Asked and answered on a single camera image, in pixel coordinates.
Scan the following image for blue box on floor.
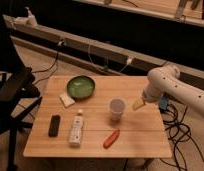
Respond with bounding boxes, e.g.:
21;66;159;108
158;97;168;110

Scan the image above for black floor cables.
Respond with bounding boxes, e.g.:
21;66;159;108
160;103;204;171

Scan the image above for orange marker pen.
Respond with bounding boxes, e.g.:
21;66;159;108
103;130;120;149

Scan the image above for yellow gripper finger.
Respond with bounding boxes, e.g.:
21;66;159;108
132;99;146;111

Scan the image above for black office chair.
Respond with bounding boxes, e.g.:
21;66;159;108
0;13;42;171

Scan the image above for wooden table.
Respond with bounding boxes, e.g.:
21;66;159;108
23;76;172;158

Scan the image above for black rectangular remote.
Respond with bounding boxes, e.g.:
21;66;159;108
48;115;60;137

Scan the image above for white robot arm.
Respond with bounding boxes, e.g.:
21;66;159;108
132;65;204;114

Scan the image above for white sponge block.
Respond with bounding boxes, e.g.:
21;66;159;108
59;93;75;107

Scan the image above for green ceramic bowl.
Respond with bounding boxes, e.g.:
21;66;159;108
66;75;95;99

